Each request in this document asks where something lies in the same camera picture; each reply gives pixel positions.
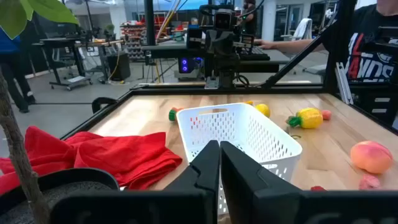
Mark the yellow-orange toy fruit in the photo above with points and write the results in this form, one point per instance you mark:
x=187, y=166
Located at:
x=248, y=102

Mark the green plant in black pot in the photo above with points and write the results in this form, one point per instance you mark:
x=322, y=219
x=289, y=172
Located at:
x=18, y=155

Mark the yellow toy pineapple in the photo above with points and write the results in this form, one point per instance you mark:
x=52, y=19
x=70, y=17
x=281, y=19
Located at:
x=309, y=118

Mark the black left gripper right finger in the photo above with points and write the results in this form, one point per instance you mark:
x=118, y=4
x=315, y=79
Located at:
x=248, y=193

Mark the black box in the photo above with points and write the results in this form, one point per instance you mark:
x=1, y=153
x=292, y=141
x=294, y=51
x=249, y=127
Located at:
x=119, y=66

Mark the black rolling desk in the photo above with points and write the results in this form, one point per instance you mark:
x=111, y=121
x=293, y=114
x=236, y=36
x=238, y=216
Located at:
x=62, y=43

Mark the red parts shelf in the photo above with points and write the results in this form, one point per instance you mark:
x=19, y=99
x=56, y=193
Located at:
x=133, y=40

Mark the large toy peach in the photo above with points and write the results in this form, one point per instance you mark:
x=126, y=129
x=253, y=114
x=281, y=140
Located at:
x=371, y=157

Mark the black aluminium table frame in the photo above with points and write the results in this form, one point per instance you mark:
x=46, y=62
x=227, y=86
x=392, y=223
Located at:
x=186, y=90

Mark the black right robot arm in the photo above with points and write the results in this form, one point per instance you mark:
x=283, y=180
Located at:
x=227, y=74

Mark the grey desk with keyboard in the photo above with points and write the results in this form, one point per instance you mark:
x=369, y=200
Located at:
x=280, y=57

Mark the black pole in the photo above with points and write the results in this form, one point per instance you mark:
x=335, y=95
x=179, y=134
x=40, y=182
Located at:
x=149, y=21

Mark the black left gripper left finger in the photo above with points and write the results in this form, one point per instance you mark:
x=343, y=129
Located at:
x=199, y=186

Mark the red cloth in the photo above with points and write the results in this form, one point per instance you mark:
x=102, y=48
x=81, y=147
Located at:
x=124, y=155

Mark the small pink toy fruit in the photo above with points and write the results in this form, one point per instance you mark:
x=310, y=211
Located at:
x=326, y=114

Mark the red toy raspberry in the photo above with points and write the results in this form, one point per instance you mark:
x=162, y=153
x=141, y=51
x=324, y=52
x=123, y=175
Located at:
x=318, y=188

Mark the backlit computer keyboard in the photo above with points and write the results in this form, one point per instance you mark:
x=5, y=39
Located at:
x=253, y=55

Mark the computer tower blue lights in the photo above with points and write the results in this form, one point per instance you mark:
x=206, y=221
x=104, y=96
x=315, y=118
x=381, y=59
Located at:
x=188, y=65

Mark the person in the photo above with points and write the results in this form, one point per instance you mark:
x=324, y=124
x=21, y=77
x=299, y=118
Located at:
x=248, y=18
x=363, y=31
x=11, y=62

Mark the orange toy carrot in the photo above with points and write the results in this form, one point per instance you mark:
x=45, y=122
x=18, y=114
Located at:
x=174, y=114

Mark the yellow toy lemon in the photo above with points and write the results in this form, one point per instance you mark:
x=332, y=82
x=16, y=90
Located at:
x=263, y=110

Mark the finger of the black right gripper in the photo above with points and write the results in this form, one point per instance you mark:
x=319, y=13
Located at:
x=227, y=46
x=218, y=46

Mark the grey desk with pole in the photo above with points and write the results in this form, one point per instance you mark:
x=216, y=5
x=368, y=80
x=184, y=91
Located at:
x=168, y=49

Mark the dark drawer cabinet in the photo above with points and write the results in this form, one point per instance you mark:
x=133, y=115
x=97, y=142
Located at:
x=373, y=105

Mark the silver metal bracket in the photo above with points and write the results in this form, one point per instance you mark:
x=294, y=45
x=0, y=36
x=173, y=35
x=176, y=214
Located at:
x=343, y=82

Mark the white perforated plastic basket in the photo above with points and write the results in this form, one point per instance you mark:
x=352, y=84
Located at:
x=236, y=124

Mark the pink wrinkled toy fruit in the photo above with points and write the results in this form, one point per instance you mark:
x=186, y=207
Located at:
x=370, y=182

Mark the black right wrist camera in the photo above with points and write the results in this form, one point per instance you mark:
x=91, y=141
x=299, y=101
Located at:
x=225, y=19

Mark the white chair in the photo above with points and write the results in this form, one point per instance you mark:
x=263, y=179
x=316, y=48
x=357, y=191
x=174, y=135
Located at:
x=303, y=29

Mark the black table clamp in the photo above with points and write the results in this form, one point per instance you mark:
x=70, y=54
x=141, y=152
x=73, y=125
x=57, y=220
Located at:
x=104, y=102

